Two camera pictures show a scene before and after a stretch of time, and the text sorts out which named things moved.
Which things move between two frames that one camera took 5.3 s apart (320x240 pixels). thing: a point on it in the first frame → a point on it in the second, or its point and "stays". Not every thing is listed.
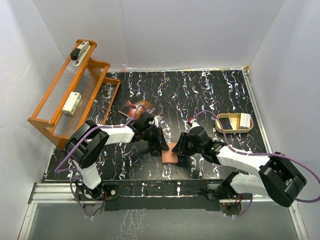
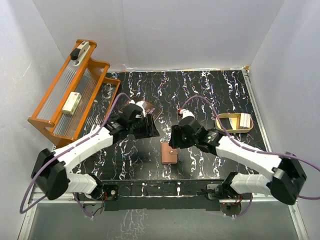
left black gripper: x=159 y=143 → x=149 y=130
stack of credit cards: x=245 y=120 stays
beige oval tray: x=230 y=123 stays
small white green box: x=72 y=103 stays
